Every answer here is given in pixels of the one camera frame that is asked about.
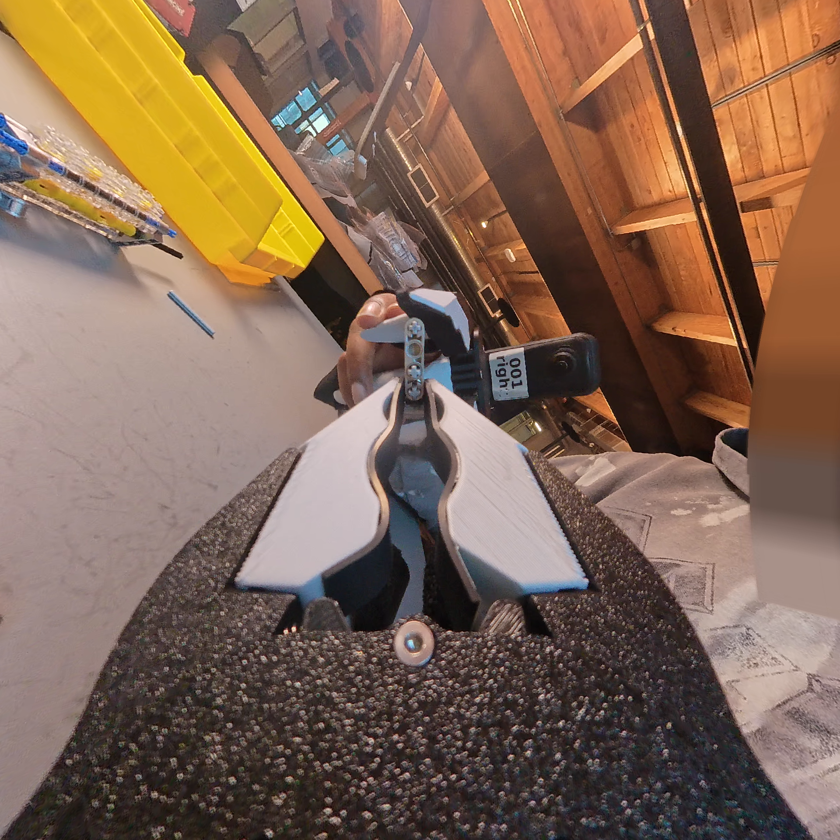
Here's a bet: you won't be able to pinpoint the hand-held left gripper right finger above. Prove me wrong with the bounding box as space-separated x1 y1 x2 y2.
428 381 590 618

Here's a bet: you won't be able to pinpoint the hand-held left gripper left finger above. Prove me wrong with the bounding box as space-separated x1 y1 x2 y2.
234 381 410 618

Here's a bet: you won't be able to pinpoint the grey brick beam assembly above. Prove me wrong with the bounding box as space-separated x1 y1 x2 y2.
394 319 450 521

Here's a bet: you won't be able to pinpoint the grey desk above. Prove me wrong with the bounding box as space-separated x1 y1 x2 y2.
0 33 353 815

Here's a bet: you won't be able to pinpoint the person's right hand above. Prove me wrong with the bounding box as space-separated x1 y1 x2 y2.
336 292 406 409

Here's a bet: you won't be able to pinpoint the clear plastic bags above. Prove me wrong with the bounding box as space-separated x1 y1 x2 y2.
296 125 431 292

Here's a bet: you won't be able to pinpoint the small yellow parts bin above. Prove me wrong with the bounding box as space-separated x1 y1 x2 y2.
217 197 325 287

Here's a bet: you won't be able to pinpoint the light wooden beam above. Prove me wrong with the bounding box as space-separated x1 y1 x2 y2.
197 40 382 292

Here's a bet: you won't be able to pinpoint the thin grey axle rod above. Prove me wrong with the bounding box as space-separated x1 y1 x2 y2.
166 292 216 340

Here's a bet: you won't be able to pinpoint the large yellow parts bin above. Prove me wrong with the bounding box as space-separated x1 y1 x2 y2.
0 0 325 287

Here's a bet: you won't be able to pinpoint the yellow and clear brick model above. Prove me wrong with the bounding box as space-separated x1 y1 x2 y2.
0 112 185 258

